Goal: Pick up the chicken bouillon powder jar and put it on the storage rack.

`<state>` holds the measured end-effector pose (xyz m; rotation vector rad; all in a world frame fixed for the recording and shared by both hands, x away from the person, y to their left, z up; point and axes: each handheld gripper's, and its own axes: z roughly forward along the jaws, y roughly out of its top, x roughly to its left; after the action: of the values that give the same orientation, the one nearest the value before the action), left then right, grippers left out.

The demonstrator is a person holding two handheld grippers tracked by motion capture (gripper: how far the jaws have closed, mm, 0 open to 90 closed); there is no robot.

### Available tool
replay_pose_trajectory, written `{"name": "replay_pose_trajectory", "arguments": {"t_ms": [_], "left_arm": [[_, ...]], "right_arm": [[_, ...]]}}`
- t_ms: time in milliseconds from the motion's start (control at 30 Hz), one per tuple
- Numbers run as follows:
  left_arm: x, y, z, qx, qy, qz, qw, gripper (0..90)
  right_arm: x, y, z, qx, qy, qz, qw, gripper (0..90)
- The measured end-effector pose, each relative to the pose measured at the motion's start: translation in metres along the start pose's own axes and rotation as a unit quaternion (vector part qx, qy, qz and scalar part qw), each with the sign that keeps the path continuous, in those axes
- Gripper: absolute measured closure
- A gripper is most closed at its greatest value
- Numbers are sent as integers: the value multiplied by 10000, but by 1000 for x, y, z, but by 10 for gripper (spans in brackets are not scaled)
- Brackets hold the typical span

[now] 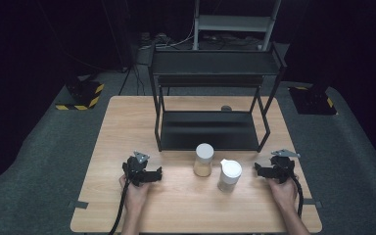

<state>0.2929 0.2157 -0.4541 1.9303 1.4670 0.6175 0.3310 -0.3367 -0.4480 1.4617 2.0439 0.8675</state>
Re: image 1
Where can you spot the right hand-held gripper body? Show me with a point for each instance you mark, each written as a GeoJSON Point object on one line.
{"type": "Point", "coordinates": [282, 164]}

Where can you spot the glass jar with round white lid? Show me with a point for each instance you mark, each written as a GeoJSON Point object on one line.
{"type": "Point", "coordinates": [204, 152]}

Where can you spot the black metal shelf rack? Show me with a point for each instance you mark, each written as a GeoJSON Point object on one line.
{"type": "Point", "coordinates": [209, 130]}

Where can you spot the grey tape strip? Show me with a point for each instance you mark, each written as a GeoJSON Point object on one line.
{"type": "Point", "coordinates": [78, 204]}
{"type": "Point", "coordinates": [314, 203]}

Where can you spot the person's right hand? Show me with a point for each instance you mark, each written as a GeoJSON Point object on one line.
{"type": "Point", "coordinates": [284, 194]}

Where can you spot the person's left hand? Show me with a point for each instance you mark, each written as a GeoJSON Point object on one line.
{"type": "Point", "coordinates": [136, 195]}

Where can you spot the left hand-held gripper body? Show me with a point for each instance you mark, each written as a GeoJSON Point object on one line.
{"type": "Point", "coordinates": [136, 168]}

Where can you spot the white metal stand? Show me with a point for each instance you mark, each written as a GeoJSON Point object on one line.
{"type": "Point", "coordinates": [233, 23]}

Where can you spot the black base with hazard stripes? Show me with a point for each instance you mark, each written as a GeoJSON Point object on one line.
{"type": "Point", "coordinates": [84, 94]}
{"type": "Point", "coordinates": [313, 101]}

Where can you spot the small dark round object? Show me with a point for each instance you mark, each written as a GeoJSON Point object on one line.
{"type": "Point", "coordinates": [226, 108]}

